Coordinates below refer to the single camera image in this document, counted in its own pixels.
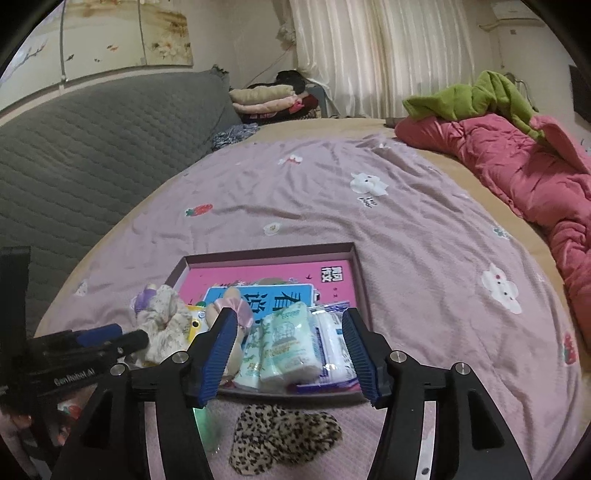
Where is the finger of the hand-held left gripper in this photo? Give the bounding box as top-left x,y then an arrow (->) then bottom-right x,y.
30,323 -> 123,354
46,330 -> 151,370

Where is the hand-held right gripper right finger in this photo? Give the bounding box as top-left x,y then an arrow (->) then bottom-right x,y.
342,307 -> 532,480

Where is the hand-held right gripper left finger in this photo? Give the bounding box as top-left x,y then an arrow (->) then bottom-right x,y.
51,306 -> 239,480

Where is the light green tissue pack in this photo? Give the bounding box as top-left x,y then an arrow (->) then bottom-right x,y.
259,307 -> 322,385
232,318 -> 265,389

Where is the cream plush doll purple hat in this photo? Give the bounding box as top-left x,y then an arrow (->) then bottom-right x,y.
133,284 -> 195,366

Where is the white purple cotton pad packet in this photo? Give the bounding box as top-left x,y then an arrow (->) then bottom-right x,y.
309,300 -> 360,385

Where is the yellow cartoon wet wipes packet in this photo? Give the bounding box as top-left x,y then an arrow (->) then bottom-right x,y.
184,302 -> 207,344

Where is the beige plush bunny pink dress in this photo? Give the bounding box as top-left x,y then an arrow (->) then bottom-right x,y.
205,286 -> 254,377

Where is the dark purple shallow box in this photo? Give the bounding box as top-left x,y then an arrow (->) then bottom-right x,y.
164,241 -> 366,398

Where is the green sponge in plastic bag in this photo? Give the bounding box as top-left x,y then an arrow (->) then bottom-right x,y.
191,405 -> 221,457

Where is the pink book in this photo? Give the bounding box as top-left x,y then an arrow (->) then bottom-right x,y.
178,261 -> 358,324

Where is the leopard print cloth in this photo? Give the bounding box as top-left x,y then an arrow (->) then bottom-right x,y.
230,404 -> 343,476

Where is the purple printed bedsheet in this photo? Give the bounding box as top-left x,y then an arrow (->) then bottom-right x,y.
34,136 -> 585,480

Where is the grey quilted cover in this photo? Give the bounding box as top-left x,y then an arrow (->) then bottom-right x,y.
0,69 -> 243,333

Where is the blue grey knitted cloth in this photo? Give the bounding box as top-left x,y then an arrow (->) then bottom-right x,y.
211,122 -> 259,151

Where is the pink quilt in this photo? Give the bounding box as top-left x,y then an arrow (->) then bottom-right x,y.
394,113 -> 591,352

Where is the pink folded garment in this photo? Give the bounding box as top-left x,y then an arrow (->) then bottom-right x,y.
232,96 -> 301,116

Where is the dark red patterned garment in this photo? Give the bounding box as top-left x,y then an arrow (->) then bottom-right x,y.
295,92 -> 321,120

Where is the beige folded garment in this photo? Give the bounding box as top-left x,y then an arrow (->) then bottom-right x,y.
229,85 -> 296,104

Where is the green blanket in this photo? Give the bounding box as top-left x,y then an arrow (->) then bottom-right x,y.
403,70 -> 541,141

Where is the grey metal pole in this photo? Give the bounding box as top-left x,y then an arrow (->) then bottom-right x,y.
58,0 -> 70,84

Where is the black garment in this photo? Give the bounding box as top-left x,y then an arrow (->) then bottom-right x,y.
274,70 -> 306,93

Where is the cream curtain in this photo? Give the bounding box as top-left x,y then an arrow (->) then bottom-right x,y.
288,0 -> 478,121

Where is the black television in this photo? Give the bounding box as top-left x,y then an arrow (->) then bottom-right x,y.
569,65 -> 591,112

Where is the white air conditioner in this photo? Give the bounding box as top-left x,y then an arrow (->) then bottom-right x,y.
489,0 -> 539,21

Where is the floral wall poster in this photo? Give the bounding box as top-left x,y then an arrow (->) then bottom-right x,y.
0,0 -> 192,88

